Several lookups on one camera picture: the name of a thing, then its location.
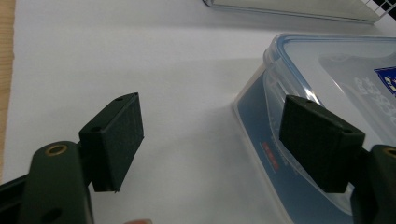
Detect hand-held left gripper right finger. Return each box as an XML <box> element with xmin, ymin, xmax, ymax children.
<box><xmin>278</xmin><ymin>94</ymin><xmax>396</xmax><ymax>224</ymax></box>

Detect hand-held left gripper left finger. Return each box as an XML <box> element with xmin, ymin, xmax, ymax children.
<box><xmin>17</xmin><ymin>91</ymin><xmax>145</xmax><ymax>224</ymax></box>

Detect clear blue-rimmed plastic food container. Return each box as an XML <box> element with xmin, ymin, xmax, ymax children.
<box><xmin>233</xmin><ymin>33</ymin><xmax>396</xmax><ymax>224</ymax></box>

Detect white table sheet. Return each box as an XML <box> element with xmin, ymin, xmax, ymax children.
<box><xmin>2</xmin><ymin>0</ymin><xmax>396</xmax><ymax>224</ymax></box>

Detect grey laptop edge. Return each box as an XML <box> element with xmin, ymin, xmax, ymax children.
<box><xmin>203</xmin><ymin>0</ymin><xmax>382</xmax><ymax>24</ymax></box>

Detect black white checkered board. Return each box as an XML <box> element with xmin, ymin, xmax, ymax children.
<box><xmin>362</xmin><ymin>0</ymin><xmax>396</xmax><ymax>21</ymax></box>

